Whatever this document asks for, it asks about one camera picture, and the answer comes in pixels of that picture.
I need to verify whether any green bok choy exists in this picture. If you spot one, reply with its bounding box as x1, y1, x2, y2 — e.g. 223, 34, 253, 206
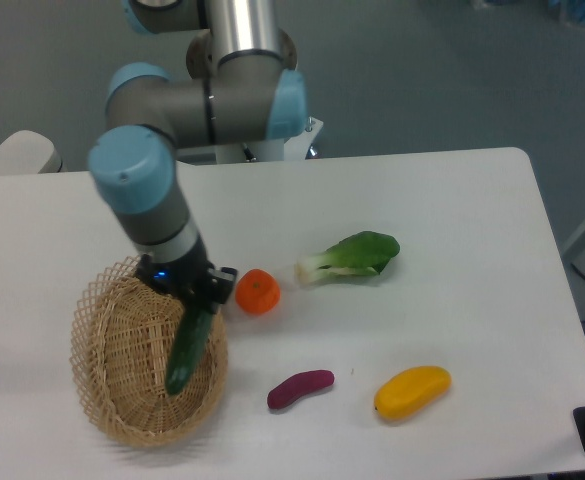
295, 231, 401, 285

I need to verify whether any green cucumber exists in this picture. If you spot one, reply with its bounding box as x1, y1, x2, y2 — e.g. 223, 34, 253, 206
164, 305, 213, 396

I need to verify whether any yellow mango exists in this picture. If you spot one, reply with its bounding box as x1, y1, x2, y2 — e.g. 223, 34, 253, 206
374, 366, 452, 421

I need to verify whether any purple sweet potato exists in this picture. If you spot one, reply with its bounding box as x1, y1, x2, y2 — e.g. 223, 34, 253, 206
266, 369, 335, 411

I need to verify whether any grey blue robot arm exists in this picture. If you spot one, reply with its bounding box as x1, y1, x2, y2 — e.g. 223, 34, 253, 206
88, 1, 308, 312

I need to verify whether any white chair back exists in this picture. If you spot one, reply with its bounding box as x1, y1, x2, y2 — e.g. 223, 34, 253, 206
0, 130, 66, 176

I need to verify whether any orange tangerine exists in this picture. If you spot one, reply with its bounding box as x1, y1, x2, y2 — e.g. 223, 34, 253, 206
235, 269, 281, 315

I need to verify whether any woven wicker basket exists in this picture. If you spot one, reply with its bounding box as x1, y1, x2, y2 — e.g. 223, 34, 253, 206
70, 257, 228, 447

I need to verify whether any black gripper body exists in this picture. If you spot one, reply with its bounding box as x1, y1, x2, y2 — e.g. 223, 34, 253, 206
135, 238, 238, 306

